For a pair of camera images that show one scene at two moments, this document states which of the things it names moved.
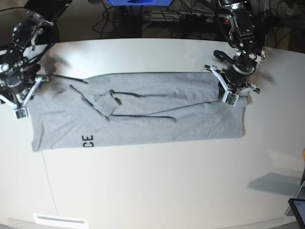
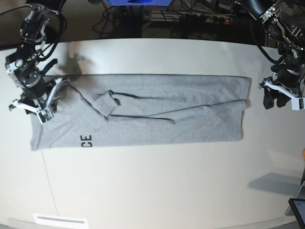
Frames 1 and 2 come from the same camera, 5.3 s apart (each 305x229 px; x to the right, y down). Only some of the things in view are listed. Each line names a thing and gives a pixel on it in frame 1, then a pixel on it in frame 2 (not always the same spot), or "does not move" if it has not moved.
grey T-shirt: x=94 y=110 does not move
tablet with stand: x=298 y=204 does not move
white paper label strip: x=53 y=220 does not move
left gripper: x=237 y=73 to x=288 y=78
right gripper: x=19 y=85 to x=38 y=90
